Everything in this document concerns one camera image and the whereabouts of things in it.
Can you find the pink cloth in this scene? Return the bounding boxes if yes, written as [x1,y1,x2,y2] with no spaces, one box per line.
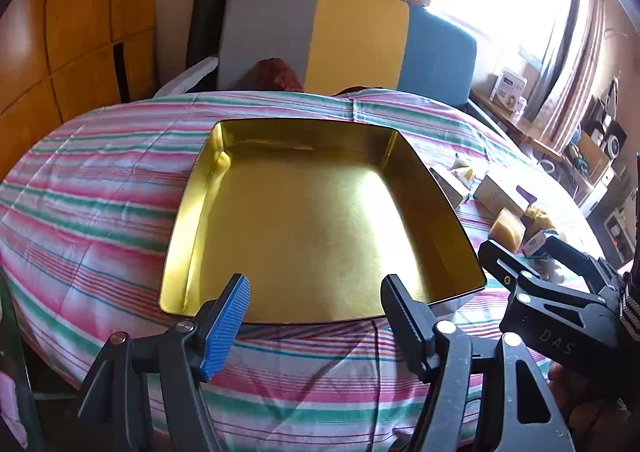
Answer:
[0,372,28,450]

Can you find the black speaker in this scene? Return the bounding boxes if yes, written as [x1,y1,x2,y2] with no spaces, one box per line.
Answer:
[600,121,628,158]

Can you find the small blue white item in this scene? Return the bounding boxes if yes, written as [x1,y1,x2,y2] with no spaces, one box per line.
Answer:
[521,231,549,257]

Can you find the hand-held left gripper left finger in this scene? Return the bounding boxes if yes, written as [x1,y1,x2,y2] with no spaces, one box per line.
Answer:
[77,273,251,452]

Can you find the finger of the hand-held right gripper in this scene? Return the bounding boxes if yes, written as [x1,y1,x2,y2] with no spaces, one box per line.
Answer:
[544,234,623,293]
[477,240,603,308]

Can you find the green white small box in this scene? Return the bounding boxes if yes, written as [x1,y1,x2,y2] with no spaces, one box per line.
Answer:
[429,164,472,211]

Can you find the grey yellow blue sofa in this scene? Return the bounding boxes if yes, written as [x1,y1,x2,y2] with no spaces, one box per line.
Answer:
[216,0,477,109]

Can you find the cardboard box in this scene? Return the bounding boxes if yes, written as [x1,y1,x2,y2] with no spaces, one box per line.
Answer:
[575,132,611,183]

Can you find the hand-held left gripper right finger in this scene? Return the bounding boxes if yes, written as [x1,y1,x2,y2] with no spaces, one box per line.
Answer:
[381,274,576,452]

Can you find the wooden wardrobe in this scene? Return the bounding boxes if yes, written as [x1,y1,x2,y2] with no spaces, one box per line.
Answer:
[0,0,163,133]

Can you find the striped pink green blanket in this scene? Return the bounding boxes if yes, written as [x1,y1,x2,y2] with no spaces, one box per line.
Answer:
[0,88,601,452]

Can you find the white printed carton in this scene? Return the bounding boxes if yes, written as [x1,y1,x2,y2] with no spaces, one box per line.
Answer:
[489,67,530,108]

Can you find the yellow printed packet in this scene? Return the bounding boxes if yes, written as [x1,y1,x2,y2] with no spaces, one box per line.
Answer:
[522,205,555,234]

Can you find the wooden shelf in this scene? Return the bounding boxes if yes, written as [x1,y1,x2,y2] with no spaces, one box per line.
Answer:
[469,87,568,160]

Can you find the black rolled mat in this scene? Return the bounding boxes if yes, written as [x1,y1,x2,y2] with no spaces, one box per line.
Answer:
[186,0,239,72]

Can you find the grey curved metal rail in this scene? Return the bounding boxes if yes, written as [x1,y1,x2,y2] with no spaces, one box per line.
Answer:
[465,99,511,138]

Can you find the dark red cloth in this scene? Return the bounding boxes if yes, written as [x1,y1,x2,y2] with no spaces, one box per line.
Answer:
[255,57,304,93]

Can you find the beige striped curtain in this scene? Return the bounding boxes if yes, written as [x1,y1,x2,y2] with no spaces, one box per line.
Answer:
[530,0,608,143]

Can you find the person's right hand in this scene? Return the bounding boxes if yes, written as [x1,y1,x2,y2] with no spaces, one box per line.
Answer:
[547,362,633,452]

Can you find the gold metal tin box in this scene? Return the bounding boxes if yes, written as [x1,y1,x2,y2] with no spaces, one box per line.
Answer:
[158,118,488,325]

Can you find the yellow sponge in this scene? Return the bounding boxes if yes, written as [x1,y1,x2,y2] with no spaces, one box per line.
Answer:
[488,208,527,253]

